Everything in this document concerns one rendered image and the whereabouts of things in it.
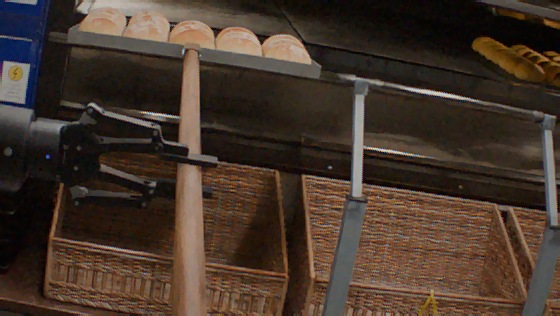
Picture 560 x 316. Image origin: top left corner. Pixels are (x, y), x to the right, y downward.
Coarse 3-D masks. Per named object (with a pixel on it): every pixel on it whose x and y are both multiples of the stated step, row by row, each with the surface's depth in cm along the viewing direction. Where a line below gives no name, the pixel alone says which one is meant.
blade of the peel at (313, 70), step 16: (80, 32) 242; (96, 32) 243; (128, 48) 244; (144, 48) 244; (160, 48) 245; (176, 48) 245; (208, 48) 245; (240, 64) 247; (256, 64) 247; (272, 64) 247; (288, 64) 247; (304, 64) 248
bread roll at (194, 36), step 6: (186, 30) 248; (192, 30) 248; (198, 30) 249; (174, 36) 248; (180, 36) 247; (186, 36) 247; (192, 36) 247; (198, 36) 247; (204, 36) 248; (174, 42) 247; (180, 42) 247; (192, 42) 246; (198, 42) 247; (204, 42) 247; (210, 42) 248
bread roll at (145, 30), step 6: (138, 24) 246; (144, 24) 246; (150, 24) 247; (126, 30) 247; (132, 30) 246; (138, 30) 245; (144, 30) 245; (150, 30) 246; (156, 30) 246; (132, 36) 245; (138, 36) 245; (144, 36) 245; (150, 36) 245; (156, 36) 246; (162, 36) 247
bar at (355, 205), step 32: (64, 32) 256; (224, 64) 260; (416, 96) 265; (448, 96) 265; (544, 128) 268; (352, 160) 254; (544, 160) 265; (352, 192) 249; (352, 224) 247; (352, 256) 249; (544, 256) 252; (544, 288) 254
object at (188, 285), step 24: (192, 72) 208; (192, 96) 186; (192, 120) 168; (192, 144) 153; (192, 168) 141; (192, 192) 130; (192, 216) 121; (192, 240) 113; (192, 264) 106; (192, 288) 99; (192, 312) 94
